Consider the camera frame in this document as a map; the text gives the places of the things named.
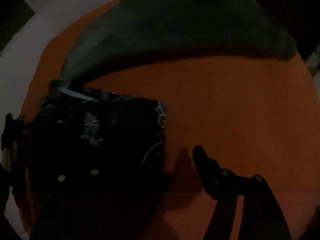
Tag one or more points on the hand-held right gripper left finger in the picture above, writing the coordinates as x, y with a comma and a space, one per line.
94, 173

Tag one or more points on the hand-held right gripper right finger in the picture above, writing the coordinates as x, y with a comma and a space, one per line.
205, 170

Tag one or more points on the black printed garment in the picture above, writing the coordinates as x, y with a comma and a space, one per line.
112, 122

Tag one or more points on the orange bed blanket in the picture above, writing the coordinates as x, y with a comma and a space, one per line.
237, 110

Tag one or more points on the dark green folded cloth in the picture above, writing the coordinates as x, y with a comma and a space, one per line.
187, 25

